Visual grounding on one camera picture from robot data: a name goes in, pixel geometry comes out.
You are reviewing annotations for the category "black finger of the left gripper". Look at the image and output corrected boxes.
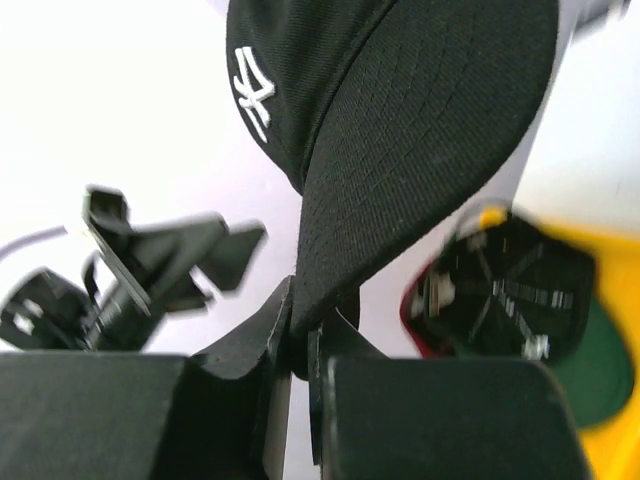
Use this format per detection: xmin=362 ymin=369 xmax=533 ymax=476
xmin=131 ymin=216 xmax=266 ymax=308

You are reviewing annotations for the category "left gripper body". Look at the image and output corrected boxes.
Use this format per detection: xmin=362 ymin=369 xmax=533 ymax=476
xmin=1 ymin=187 xmax=150 ymax=350

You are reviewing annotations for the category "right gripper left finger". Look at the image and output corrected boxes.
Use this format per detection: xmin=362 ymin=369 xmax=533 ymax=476
xmin=193 ymin=276 xmax=294 ymax=479

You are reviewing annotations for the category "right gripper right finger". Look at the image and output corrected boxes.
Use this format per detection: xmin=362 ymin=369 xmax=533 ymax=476
xmin=307 ymin=308 xmax=387 ymax=479

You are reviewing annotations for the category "black cap white logo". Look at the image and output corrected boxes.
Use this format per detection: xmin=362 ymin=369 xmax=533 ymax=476
xmin=226 ymin=1 xmax=560 ymax=336

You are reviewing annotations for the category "red baseball cap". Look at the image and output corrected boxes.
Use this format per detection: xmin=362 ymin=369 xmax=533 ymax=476
xmin=399 ymin=264 xmax=455 ymax=358

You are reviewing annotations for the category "dark green baseball cap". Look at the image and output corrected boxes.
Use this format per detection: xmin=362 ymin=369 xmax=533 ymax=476
xmin=422 ymin=212 xmax=634 ymax=428

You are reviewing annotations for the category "yellow plastic tray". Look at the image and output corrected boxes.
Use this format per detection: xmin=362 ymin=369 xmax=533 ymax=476
xmin=465 ymin=211 xmax=639 ymax=479

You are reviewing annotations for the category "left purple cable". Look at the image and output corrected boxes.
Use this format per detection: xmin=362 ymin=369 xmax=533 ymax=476
xmin=0 ymin=224 xmax=69 ymax=259

